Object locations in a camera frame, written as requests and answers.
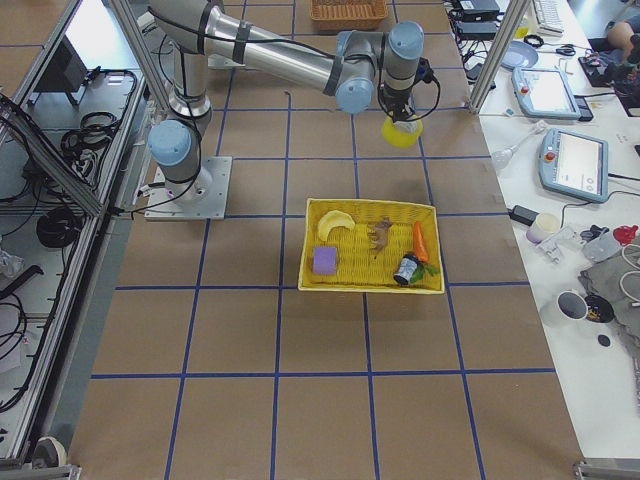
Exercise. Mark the small dark can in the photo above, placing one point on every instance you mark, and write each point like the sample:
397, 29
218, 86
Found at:
406, 269

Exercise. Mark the black power adapter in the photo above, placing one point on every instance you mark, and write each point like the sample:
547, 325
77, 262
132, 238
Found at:
522, 215

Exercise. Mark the yellow tape roll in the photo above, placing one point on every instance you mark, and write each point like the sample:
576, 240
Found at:
402, 133

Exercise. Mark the white mug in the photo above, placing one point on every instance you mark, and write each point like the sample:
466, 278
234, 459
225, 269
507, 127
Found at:
571, 305

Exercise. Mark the yellow toy banana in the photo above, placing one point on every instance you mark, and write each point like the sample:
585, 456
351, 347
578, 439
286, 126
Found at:
334, 219

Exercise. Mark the brown toy lion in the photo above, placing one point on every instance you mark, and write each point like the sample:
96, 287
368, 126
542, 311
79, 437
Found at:
378, 234

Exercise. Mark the purple foam block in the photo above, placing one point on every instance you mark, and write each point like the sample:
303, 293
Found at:
325, 260

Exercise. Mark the near teach pendant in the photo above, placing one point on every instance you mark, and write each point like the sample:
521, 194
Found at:
574, 165

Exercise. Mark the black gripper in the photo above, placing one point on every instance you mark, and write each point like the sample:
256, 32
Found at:
394, 103

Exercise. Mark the grey cloth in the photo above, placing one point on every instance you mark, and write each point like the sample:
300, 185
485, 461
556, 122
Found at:
617, 281

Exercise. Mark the far teach pendant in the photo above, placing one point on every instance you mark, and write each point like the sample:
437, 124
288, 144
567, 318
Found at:
544, 93

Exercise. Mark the yellow plastic basket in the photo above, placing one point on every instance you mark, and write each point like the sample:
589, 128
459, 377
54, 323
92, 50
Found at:
358, 269

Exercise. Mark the orange toy carrot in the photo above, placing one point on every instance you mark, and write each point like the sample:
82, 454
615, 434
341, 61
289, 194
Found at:
419, 246

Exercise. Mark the brown wicker basket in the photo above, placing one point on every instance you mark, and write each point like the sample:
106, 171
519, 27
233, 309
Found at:
339, 15

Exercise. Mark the teach pendant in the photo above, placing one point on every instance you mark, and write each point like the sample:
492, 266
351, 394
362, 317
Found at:
574, 165
544, 93

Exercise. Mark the lavender cup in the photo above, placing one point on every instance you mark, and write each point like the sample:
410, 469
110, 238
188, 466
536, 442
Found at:
543, 226

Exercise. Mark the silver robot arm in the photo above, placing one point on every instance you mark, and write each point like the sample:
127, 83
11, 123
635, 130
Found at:
366, 66

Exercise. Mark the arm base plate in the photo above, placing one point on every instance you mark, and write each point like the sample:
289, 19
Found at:
206, 199

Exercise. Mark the aluminium frame post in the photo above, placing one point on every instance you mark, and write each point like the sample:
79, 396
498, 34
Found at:
515, 11

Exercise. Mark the light bulb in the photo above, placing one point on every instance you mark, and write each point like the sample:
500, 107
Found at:
501, 158

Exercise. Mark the light blue plate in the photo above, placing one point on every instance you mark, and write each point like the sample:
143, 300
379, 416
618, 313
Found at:
519, 54

